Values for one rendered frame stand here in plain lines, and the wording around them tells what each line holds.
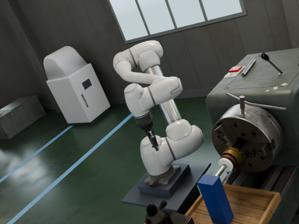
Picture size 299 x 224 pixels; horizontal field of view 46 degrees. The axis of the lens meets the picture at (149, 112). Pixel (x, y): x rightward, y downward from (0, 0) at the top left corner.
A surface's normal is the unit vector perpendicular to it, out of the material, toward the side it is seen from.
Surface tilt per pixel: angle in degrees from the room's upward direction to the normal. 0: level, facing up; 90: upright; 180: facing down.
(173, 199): 0
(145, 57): 66
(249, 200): 0
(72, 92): 90
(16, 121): 90
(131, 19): 90
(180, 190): 0
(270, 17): 90
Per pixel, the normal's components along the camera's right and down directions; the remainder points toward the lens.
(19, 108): 0.76, -0.04
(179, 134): -0.11, -0.18
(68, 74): 0.61, -0.32
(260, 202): -0.36, -0.86
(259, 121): 0.22, -0.63
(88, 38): -0.54, 0.51
